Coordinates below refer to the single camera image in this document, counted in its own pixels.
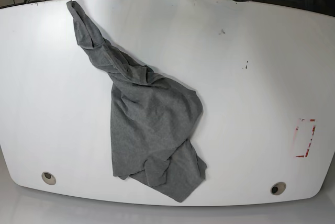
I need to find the red tape marker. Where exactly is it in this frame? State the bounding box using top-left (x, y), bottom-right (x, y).
top-left (292, 118), bottom-right (316, 158)

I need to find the right table grommet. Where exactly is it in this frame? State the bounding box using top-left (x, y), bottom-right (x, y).
top-left (270, 182), bottom-right (286, 196)

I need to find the grey T-shirt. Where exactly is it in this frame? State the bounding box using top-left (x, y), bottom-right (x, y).
top-left (66, 1), bottom-right (207, 203)

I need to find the left table grommet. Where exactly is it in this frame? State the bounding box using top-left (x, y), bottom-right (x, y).
top-left (41, 172), bottom-right (57, 186)

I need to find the table grommet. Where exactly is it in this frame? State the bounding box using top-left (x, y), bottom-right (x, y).
top-left (41, 172), bottom-right (57, 186)
top-left (270, 182), bottom-right (286, 196)

